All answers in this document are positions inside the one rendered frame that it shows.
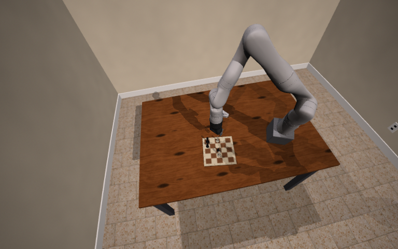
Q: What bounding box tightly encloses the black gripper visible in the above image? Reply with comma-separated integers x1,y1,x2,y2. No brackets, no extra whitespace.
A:
209,110,229,136

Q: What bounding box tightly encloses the chessboard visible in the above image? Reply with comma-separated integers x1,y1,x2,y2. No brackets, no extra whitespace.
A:
203,136,237,167

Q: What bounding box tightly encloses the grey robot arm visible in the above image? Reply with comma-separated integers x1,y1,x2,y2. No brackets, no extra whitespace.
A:
209,24,318,135

